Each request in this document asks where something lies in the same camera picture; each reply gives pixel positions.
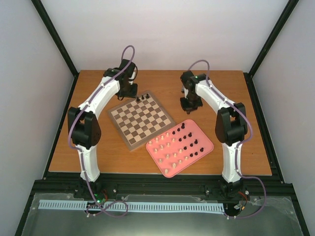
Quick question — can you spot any left black corner post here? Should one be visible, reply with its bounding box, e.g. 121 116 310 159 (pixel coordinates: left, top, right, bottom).
31 0 80 77

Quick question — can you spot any right black corner post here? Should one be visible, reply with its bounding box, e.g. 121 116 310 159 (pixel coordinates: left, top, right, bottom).
248 0 301 77

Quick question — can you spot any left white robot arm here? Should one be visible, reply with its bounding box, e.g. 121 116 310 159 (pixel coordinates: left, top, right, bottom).
67 59 138 198

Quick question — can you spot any light blue cable duct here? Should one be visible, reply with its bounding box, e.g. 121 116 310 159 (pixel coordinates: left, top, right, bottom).
38 200 224 214

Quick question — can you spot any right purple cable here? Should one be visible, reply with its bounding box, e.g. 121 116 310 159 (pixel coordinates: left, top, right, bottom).
188 59 267 220

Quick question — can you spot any pink plastic tray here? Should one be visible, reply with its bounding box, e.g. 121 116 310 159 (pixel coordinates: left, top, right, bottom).
146 119 214 178

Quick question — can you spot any black corner post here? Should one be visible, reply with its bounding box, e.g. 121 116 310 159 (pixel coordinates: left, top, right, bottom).
248 0 301 77
31 0 80 77

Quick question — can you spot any wooden chess board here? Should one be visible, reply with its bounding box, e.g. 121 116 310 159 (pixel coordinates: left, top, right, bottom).
107 90 175 151

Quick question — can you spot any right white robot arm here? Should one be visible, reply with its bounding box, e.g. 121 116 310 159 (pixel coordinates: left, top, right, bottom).
180 70 251 183

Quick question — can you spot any black aluminium frame rail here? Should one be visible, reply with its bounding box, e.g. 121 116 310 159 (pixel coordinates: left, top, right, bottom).
31 173 297 201

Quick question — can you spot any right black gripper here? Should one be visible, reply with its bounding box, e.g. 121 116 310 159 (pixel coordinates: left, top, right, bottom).
179 93 202 113

